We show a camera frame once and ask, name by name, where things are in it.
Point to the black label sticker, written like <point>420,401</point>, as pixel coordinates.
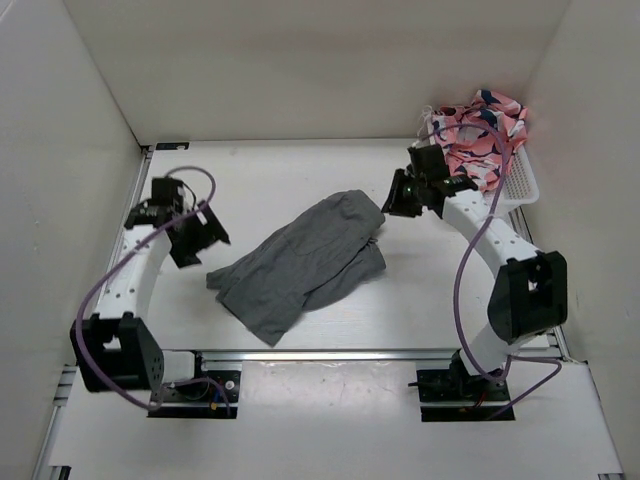
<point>172,146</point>

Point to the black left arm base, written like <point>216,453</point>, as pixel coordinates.
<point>202,400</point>

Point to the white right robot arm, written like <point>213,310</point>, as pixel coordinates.
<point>529,295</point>

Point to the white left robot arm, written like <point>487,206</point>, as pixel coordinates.
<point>114,348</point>

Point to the white plastic basket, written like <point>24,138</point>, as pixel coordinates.
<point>520,187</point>

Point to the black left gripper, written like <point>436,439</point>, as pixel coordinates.
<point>185,255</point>

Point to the grey shorts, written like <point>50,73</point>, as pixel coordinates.
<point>319,258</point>

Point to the pink patterned shorts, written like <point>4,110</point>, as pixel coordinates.
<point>474,136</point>

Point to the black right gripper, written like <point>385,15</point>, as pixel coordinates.
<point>394,203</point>

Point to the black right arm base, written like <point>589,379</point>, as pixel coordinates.
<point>450,396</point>

